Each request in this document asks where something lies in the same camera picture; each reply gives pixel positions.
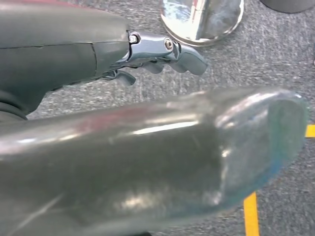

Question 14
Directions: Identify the yellow floor tape square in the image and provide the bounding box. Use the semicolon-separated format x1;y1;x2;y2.
243;124;315;236

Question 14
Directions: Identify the chrome stanchion post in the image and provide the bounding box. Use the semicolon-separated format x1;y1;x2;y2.
160;0;245;47

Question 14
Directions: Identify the black stanchion post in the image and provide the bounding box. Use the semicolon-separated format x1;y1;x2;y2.
259;0;315;14

